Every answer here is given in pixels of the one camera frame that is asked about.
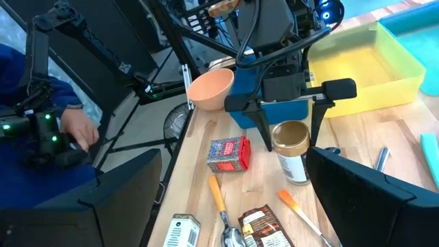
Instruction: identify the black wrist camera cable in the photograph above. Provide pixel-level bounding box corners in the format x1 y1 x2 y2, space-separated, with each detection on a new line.
235 0 332 69

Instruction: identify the brown wooden object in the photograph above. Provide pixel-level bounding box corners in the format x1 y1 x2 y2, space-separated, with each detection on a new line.
207 0 241 19

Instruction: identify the red spice box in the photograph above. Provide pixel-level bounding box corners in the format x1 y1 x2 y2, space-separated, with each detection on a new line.
206 135 252 174

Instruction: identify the plain metal spoon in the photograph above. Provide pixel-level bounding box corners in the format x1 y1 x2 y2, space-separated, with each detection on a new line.
375 146 392 173

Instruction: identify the peach plastic bowl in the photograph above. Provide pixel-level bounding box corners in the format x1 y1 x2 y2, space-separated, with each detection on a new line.
187 67 236 112

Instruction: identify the black wire mesh fan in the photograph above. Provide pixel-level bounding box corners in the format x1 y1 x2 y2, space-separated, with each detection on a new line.
163 102 191 154

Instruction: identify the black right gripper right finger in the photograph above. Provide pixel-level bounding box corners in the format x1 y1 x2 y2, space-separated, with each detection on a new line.
305 146 439 247

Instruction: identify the spoon with orange handle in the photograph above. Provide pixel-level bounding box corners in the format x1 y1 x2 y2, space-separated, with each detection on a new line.
277 189 335 247

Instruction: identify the blue plastic bin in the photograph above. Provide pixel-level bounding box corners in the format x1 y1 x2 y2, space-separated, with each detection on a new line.
228 56 310 130

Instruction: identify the dark grey left wrist camera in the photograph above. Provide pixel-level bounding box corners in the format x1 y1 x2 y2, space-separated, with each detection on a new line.
237 0 296 49

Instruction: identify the yellow plastic bin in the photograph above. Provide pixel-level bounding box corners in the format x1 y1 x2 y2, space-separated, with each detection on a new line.
307 22 427 119

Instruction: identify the spoon with teal handle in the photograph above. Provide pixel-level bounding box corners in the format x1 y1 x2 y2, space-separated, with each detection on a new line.
420 132 439 191

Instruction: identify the teal green plastic bin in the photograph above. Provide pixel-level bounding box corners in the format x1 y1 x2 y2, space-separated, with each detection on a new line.
379 1 439 97

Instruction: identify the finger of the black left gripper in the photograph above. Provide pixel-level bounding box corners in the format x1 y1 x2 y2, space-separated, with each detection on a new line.
224 91 274 153
309 78 358 149

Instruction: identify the person's hand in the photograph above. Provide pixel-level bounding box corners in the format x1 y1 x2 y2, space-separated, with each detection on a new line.
60 106 100 153

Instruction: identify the spoon with yellow handle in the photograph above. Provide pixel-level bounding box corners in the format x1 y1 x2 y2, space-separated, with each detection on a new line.
208 174 246 247

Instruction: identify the brown seasoning mix packet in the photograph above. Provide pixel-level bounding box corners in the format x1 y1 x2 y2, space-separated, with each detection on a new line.
238 204 296 247

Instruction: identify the person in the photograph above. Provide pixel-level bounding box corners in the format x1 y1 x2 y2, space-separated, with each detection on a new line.
0 43 104 210

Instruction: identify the brown lidded jar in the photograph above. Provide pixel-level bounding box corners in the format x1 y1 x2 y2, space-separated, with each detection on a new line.
271 119 311 186

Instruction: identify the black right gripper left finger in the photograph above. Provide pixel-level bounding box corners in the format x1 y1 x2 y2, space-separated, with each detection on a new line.
0 148 163 247

